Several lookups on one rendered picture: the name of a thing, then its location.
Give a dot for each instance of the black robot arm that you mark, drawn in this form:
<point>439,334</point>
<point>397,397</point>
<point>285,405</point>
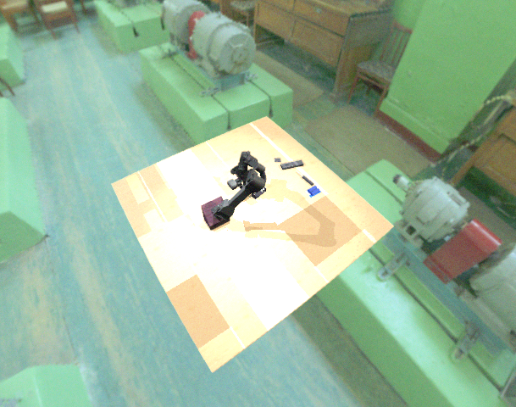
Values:
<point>254,184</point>

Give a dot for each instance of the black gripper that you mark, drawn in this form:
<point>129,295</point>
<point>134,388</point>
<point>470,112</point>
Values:
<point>233,184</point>

